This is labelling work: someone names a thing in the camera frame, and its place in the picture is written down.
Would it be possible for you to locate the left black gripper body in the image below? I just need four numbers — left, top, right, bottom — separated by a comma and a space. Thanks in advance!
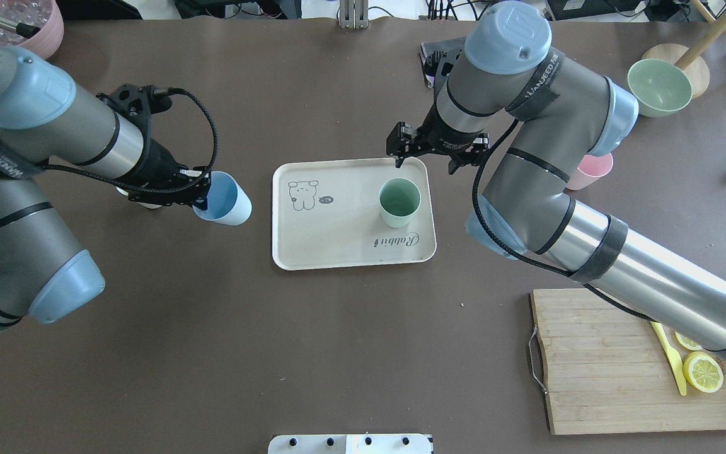
97, 84, 212, 209

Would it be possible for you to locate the green bowl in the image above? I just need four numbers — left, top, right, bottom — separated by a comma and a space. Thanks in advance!
627, 59, 693, 118

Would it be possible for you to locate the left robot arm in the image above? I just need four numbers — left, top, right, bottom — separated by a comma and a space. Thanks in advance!
0, 46, 213, 332

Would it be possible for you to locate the yellow plastic knife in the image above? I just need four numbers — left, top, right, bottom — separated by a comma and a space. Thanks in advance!
649, 321, 688, 397

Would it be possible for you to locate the lemon slice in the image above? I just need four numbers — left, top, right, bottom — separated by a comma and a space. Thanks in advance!
683, 351, 724, 393
673, 331, 703, 351

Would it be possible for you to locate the blue cup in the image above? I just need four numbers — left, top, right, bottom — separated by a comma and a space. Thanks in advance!
192, 172, 253, 225

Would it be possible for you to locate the wooden cutting board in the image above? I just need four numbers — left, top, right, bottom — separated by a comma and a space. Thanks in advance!
530, 288, 726, 436

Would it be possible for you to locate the cream rabbit tray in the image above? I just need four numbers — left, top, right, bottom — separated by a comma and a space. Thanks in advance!
272, 158, 436, 271

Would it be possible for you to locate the wooden stand with base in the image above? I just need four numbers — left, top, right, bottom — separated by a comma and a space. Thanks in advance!
642, 1, 726, 100

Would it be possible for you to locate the green cup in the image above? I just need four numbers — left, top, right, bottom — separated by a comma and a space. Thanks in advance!
378, 178, 422, 229

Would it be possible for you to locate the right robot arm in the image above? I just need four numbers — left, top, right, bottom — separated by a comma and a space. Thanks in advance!
386, 1, 726, 360

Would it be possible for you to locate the pink cup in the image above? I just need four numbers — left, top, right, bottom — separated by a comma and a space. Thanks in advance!
567, 153, 614, 190

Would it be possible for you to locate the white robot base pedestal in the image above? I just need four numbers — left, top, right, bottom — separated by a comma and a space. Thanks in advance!
267, 433, 434, 453

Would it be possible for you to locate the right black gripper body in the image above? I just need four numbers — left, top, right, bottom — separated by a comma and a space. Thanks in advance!
386, 106, 490, 175

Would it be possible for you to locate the pink bowl with ice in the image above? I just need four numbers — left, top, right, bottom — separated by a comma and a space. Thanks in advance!
0, 1, 64, 59

